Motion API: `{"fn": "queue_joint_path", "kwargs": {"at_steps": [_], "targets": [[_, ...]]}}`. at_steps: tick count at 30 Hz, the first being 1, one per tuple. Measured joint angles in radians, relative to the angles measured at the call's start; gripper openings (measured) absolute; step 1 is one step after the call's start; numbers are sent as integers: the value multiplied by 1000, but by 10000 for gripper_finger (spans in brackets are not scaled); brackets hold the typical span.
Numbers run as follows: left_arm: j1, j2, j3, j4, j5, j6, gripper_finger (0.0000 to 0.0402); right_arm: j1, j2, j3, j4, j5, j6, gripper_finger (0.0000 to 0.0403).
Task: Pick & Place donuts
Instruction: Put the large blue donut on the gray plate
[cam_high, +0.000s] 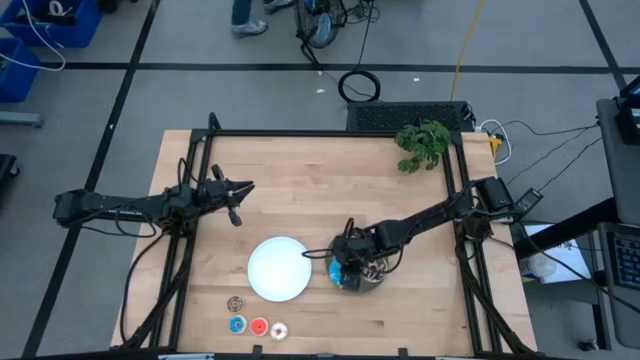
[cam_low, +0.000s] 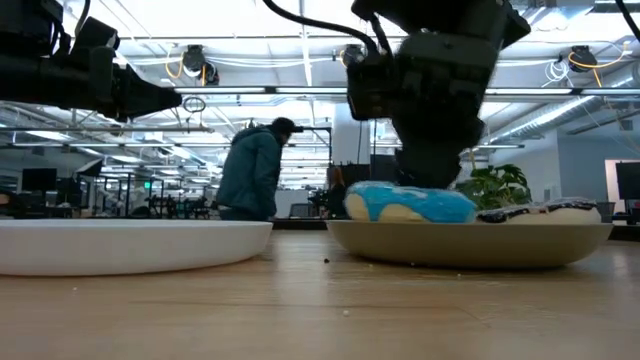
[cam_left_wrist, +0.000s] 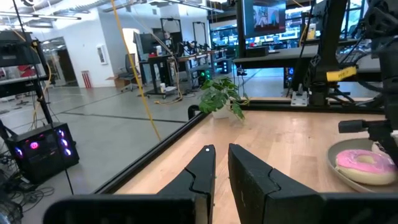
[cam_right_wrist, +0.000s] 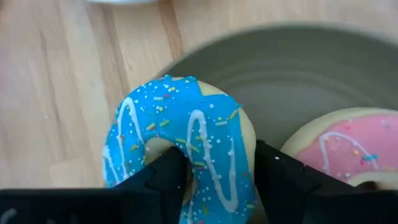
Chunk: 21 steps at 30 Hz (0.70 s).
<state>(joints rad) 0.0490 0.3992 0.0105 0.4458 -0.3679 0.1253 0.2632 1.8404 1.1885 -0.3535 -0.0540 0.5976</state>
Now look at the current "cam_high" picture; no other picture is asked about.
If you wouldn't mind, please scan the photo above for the grey desk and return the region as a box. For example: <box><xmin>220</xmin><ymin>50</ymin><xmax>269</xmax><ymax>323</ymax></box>
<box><xmin>596</xmin><ymin>97</ymin><xmax>640</xmax><ymax>226</ymax></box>

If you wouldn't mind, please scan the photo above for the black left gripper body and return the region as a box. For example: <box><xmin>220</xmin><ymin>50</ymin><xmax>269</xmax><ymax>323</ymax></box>
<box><xmin>201</xmin><ymin>164</ymin><xmax>244</xmax><ymax>228</ymax></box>

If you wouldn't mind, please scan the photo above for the black computer tower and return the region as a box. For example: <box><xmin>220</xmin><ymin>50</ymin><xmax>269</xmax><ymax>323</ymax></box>
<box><xmin>346</xmin><ymin>100</ymin><xmax>474</xmax><ymax>134</ymax></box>

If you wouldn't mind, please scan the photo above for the black power adapter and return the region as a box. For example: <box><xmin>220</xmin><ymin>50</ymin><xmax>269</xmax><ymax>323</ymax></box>
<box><xmin>514</xmin><ymin>187</ymin><xmax>545</xmax><ymax>214</ymax></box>

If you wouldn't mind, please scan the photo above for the white round plate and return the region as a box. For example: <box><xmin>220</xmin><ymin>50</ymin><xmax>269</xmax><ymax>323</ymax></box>
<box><xmin>247</xmin><ymin>236</ymin><xmax>313</xmax><ymax>303</ymax></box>

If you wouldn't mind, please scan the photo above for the white power cable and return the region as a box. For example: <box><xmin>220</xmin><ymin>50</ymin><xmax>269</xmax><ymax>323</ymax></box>
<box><xmin>478</xmin><ymin>118</ymin><xmax>514</xmax><ymax>166</ymax></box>

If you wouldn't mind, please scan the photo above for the black desk device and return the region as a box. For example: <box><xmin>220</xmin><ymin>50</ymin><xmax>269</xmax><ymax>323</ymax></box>
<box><xmin>614</xmin><ymin>74</ymin><xmax>640</xmax><ymax>146</ymax></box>

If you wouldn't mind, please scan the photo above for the black floor fan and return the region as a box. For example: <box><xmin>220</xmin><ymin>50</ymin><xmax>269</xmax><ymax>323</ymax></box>
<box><xmin>293</xmin><ymin>0</ymin><xmax>349</xmax><ymax>69</ymax></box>

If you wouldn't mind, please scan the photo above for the blue plastic bin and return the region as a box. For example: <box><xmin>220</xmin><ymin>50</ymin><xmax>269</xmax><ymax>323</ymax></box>
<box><xmin>0</xmin><ymin>37</ymin><xmax>42</xmax><ymax>104</ymax></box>
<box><xmin>0</xmin><ymin>0</ymin><xmax>104</xmax><ymax>50</ymax></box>

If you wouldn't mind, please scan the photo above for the person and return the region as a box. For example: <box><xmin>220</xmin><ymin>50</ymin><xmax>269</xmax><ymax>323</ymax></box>
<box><xmin>230</xmin><ymin>0</ymin><xmax>296</xmax><ymax>40</ymax></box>

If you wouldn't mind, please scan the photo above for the yellow hanging cable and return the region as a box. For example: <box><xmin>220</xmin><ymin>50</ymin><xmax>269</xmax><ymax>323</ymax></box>
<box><xmin>449</xmin><ymin>0</ymin><xmax>486</xmax><ymax>102</ymax></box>

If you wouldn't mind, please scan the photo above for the green potted plant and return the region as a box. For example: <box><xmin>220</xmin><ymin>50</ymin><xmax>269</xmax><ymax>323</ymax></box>
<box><xmin>394</xmin><ymin>119</ymin><xmax>452</xmax><ymax>175</ymax></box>

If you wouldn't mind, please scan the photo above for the clear plastic cup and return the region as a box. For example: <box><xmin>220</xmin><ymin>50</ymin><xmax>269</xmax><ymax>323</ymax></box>
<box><xmin>519</xmin><ymin>252</ymin><xmax>557</xmax><ymax>279</ymax></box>

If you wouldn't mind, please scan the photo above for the black hanging cable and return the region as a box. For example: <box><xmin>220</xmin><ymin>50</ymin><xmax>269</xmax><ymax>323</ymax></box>
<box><xmin>353</xmin><ymin>0</ymin><xmax>377</xmax><ymax>72</ymax></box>

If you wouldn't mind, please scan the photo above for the white paper sheet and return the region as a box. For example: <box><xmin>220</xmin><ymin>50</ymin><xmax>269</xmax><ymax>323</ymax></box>
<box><xmin>519</xmin><ymin>223</ymin><xmax>592</xmax><ymax>285</ymax></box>

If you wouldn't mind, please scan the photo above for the coiled black cable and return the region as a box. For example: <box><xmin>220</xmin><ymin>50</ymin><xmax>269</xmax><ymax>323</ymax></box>
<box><xmin>337</xmin><ymin>69</ymin><xmax>382</xmax><ymax>104</ymax></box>

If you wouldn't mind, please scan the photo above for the black keyboard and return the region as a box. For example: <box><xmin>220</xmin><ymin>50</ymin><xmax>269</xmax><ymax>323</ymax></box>
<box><xmin>612</xmin><ymin>232</ymin><xmax>640</xmax><ymax>291</ymax></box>

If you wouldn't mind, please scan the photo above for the black aluminium table frame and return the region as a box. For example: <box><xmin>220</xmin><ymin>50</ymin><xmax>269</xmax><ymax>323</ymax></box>
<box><xmin>110</xmin><ymin>112</ymin><xmax>539</xmax><ymax>360</ymax></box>

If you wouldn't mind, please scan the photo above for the large chocolate iced donut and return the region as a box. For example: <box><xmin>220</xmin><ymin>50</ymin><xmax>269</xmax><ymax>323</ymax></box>
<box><xmin>360</xmin><ymin>260</ymin><xmax>386</xmax><ymax>285</ymax></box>

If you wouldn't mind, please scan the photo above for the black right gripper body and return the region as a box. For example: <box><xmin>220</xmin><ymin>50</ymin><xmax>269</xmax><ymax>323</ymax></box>
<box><xmin>331</xmin><ymin>228</ymin><xmax>382</xmax><ymax>267</ymax></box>

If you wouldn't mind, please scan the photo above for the large blue iced donut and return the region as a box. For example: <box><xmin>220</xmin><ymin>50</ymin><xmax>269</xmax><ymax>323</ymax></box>
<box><xmin>327</xmin><ymin>258</ymin><xmax>347</xmax><ymax>289</ymax></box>

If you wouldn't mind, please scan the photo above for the grey round plate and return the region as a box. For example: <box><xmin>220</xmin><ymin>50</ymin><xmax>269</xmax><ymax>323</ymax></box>
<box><xmin>324</xmin><ymin>244</ymin><xmax>387</xmax><ymax>295</ymax></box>

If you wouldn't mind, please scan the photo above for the black desk beam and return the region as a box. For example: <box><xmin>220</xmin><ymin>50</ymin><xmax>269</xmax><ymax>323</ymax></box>
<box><xmin>514</xmin><ymin>197</ymin><xmax>617</xmax><ymax>259</ymax></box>

